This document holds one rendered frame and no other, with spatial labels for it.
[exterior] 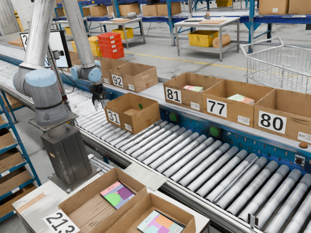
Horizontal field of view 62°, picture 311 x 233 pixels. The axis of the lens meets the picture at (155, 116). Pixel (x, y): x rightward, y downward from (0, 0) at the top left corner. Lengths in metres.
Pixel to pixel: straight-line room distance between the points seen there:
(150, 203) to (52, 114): 0.71
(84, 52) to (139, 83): 0.92
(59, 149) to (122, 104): 0.97
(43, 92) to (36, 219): 0.69
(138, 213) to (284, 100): 1.20
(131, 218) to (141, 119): 0.91
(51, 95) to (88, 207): 0.64
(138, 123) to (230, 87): 0.76
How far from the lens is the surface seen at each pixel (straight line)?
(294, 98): 1.91
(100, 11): 10.78
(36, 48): 1.67
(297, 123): 1.63
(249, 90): 2.03
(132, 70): 2.89
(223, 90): 2.11
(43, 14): 1.69
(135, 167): 1.73
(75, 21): 1.65
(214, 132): 1.87
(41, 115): 1.55
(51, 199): 1.73
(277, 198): 1.51
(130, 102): 2.46
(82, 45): 1.67
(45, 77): 1.49
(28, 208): 1.75
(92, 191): 1.59
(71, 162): 1.67
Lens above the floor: 1.81
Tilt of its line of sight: 28 degrees down
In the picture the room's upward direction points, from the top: 9 degrees counter-clockwise
